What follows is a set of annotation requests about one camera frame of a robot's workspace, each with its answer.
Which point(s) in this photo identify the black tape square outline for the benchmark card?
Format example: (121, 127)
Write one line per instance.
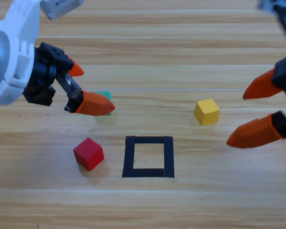
(128, 157)

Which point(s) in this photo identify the red wooden cube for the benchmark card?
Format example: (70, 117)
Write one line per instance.
(88, 153)

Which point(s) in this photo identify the yellow wooden cube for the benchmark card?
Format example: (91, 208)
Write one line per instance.
(206, 112)

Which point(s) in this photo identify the green wooden cube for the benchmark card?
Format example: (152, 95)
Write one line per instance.
(104, 94)

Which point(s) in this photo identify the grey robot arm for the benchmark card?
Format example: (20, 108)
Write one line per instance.
(16, 35)

